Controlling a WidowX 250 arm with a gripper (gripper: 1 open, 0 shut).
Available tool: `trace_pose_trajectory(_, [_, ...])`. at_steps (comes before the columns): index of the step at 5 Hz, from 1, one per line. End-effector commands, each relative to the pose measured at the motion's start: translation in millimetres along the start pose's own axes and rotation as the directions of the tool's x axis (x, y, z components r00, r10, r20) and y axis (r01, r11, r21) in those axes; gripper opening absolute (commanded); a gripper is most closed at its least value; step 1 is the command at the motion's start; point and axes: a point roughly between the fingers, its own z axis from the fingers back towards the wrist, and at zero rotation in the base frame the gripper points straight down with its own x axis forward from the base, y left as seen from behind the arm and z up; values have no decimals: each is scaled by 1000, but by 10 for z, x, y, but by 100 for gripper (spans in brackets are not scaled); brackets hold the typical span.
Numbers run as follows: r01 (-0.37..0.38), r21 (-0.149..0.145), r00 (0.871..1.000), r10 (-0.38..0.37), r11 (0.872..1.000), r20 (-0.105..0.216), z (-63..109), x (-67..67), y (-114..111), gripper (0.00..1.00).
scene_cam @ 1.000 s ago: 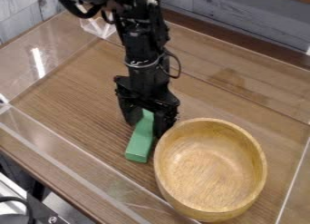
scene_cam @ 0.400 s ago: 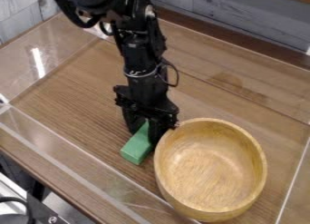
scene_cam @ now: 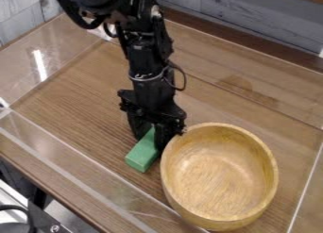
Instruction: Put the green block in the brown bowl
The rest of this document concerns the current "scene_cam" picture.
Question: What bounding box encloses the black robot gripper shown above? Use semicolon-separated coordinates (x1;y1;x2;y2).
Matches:
118;82;186;152

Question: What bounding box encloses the green rectangular block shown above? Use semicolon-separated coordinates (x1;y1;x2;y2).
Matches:
125;128;160;173

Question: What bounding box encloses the brown wooden bowl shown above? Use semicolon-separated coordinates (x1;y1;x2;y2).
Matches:
161;123;279;231

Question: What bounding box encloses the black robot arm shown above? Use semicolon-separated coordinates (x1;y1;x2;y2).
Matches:
56;0;186;151

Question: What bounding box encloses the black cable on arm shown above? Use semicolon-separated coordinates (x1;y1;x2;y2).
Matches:
161;61;186;92

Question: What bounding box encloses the clear acrylic corner bracket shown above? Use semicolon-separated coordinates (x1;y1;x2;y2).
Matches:
89;26;113;41

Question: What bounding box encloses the black metal table frame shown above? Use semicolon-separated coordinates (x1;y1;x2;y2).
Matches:
0;159;97;233

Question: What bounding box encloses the black cable bottom left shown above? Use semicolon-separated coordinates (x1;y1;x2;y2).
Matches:
0;204;39;233

